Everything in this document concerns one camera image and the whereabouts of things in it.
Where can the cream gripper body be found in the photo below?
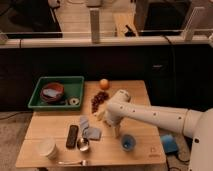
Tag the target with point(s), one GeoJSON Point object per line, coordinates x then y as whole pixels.
{"type": "Point", "coordinates": [117, 130]}

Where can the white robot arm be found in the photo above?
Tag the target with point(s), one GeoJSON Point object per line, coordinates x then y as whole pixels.
{"type": "Point", "coordinates": [194, 124]}

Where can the blue cup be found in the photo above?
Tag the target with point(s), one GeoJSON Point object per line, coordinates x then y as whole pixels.
{"type": "Point", "coordinates": [128, 142]}

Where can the white paper cup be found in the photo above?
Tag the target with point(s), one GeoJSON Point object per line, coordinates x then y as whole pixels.
{"type": "Point", "coordinates": [47, 148]}

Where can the blue cloth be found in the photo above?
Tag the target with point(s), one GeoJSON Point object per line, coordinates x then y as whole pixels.
{"type": "Point", "coordinates": [91, 133]}

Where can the bunch of dark grapes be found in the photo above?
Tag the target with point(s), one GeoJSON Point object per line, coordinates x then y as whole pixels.
{"type": "Point", "coordinates": [99, 99]}

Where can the small metal bowl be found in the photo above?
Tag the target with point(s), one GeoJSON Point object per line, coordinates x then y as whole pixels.
{"type": "Point", "coordinates": [83, 144]}

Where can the metal fork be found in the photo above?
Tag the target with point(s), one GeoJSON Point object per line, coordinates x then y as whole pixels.
{"type": "Point", "coordinates": [82, 163]}

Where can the black remote control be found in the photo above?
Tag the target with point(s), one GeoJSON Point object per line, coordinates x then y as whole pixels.
{"type": "Point", "coordinates": [72, 136]}

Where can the orange fruit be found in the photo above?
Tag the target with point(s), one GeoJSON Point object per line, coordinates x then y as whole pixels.
{"type": "Point", "coordinates": [104, 84]}

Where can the tape roll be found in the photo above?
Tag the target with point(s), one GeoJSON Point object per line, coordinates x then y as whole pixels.
{"type": "Point", "coordinates": [73, 101]}

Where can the green plastic bin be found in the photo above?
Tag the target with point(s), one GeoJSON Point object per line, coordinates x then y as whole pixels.
{"type": "Point", "coordinates": [73, 87]}

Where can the red bowl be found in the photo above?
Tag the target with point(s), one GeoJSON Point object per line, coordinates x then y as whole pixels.
{"type": "Point", "coordinates": [52, 92]}

